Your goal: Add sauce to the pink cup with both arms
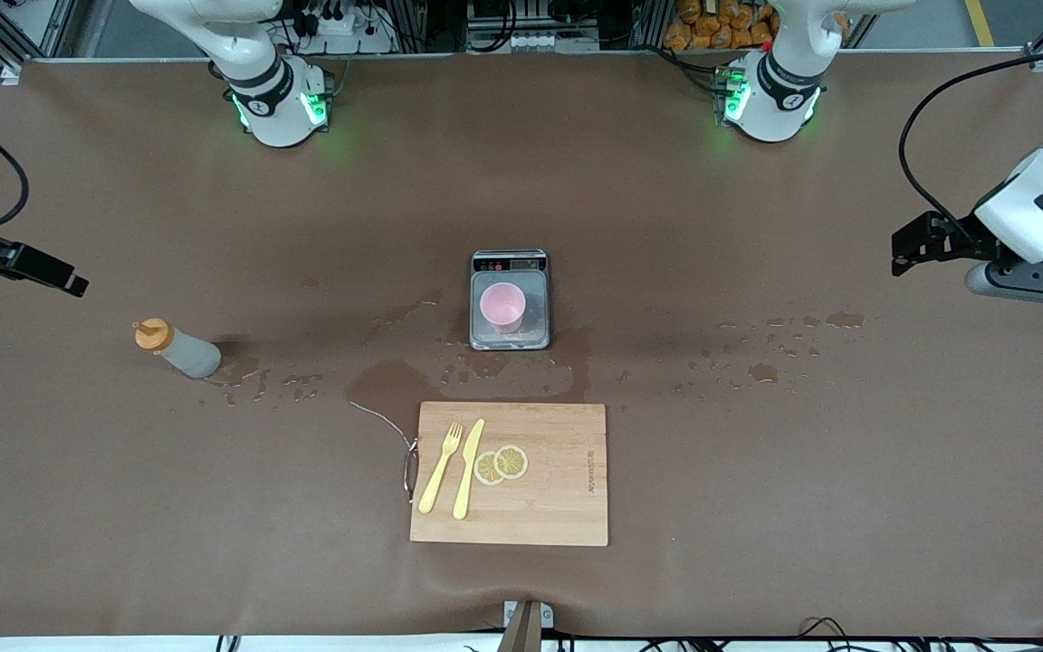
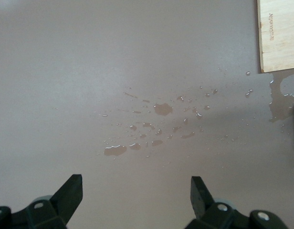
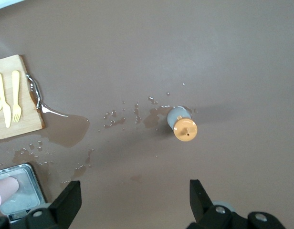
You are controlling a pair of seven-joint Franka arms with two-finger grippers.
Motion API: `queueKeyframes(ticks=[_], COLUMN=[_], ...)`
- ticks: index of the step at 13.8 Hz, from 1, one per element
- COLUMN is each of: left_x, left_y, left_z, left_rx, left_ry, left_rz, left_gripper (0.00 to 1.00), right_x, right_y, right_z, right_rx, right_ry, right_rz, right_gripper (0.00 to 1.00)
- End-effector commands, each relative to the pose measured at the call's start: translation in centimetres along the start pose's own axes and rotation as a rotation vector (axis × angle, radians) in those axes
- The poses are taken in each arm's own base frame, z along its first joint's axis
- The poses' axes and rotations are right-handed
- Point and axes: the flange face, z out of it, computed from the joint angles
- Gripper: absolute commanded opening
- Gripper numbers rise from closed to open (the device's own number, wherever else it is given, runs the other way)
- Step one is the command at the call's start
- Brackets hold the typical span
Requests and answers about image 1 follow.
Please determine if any yellow plastic fork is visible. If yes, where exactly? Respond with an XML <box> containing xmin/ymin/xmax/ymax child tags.
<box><xmin>418</xmin><ymin>421</ymin><xmax>464</xmax><ymax>515</ymax></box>

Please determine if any orange-capped sauce squeeze bottle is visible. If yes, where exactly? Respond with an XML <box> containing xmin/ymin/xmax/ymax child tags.
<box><xmin>133</xmin><ymin>318</ymin><xmax>222</xmax><ymax>379</ymax></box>

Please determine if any wooden cutting board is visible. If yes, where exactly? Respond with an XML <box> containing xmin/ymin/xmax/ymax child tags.
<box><xmin>404</xmin><ymin>401</ymin><xmax>610</xmax><ymax>548</ymax></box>

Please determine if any yellow plastic knife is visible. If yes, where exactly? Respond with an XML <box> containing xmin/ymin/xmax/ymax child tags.
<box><xmin>453</xmin><ymin>418</ymin><xmax>486</xmax><ymax>521</ymax></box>

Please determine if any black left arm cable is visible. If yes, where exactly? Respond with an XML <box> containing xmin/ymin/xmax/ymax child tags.
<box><xmin>900</xmin><ymin>54</ymin><xmax>1043</xmax><ymax>235</ymax></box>

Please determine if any pink plastic cup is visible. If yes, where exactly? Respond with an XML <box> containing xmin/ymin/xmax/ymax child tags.
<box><xmin>481</xmin><ymin>282</ymin><xmax>527</xmax><ymax>334</ymax></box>

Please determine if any long white power strip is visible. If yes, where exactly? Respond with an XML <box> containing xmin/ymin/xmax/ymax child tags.
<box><xmin>472</xmin><ymin>31</ymin><xmax>599</xmax><ymax>53</ymax></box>

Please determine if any orange packaged snacks pile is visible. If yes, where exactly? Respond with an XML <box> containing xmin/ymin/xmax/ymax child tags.
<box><xmin>665</xmin><ymin>0</ymin><xmax>783</xmax><ymax>52</ymax></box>

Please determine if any silver digital kitchen scale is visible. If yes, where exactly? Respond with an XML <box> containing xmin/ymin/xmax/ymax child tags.
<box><xmin>469</xmin><ymin>250</ymin><xmax>551</xmax><ymax>352</ymax></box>

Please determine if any white power strip with plugs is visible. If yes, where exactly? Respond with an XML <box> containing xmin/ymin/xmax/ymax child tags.
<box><xmin>291</xmin><ymin>0</ymin><xmax>397</xmax><ymax>53</ymax></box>

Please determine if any metal table edge clamp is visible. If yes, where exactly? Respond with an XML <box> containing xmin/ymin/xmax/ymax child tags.
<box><xmin>503</xmin><ymin>599</ymin><xmax>555</xmax><ymax>652</ymax></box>

